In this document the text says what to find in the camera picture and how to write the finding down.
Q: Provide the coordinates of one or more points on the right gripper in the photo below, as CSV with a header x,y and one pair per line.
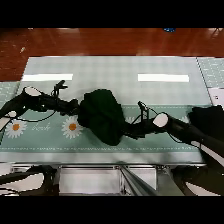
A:
x,y
136,130

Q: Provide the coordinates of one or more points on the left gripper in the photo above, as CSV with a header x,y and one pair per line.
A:
x,y
70,106

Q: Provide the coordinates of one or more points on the dark green garment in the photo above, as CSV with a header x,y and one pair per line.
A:
x,y
101,115

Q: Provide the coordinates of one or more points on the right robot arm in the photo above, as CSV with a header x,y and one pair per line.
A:
x,y
181,128

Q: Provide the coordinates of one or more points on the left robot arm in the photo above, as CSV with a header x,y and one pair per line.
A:
x,y
25,100

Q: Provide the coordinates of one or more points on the black garment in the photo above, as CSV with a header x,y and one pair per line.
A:
x,y
208,121

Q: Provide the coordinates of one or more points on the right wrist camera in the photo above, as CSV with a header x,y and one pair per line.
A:
x,y
143,110

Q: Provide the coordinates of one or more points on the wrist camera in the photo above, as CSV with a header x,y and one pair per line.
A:
x,y
143,110
59,86

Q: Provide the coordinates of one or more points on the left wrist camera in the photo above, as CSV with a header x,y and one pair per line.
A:
x,y
59,86

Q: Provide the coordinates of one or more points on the silver frame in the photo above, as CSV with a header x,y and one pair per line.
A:
x,y
90,180

